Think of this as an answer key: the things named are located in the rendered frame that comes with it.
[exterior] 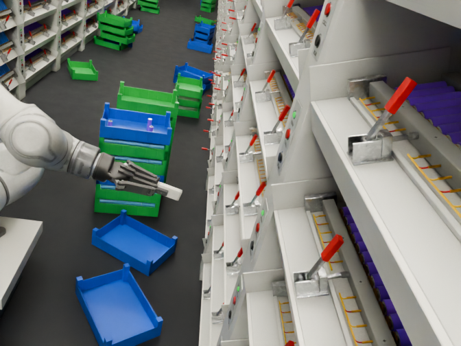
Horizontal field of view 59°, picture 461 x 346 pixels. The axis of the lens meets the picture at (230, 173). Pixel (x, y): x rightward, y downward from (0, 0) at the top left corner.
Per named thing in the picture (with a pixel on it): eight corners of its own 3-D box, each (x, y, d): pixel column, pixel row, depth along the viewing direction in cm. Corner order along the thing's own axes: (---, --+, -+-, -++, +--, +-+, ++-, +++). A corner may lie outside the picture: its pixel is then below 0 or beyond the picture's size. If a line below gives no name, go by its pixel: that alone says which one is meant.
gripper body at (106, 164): (96, 167, 113) (128, 179, 115) (87, 184, 106) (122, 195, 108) (103, 145, 110) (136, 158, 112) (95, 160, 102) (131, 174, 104)
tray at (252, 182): (246, 274, 87) (237, 222, 80) (237, 147, 140) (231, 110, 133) (341, 263, 86) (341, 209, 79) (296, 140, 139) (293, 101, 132)
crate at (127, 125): (99, 136, 173) (100, 119, 170) (103, 117, 190) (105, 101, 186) (169, 145, 181) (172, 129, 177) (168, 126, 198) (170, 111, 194)
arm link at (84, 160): (64, 179, 104) (87, 187, 106) (73, 150, 100) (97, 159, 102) (75, 162, 112) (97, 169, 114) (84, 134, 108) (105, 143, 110)
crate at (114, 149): (98, 153, 177) (99, 136, 173) (103, 132, 194) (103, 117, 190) (167, 160, 185) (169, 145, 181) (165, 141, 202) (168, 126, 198)
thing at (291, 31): (300, 107, 68) (296, 21, 62) (266, 33, 121) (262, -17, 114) (423, 90, 67) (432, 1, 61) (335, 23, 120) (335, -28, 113)
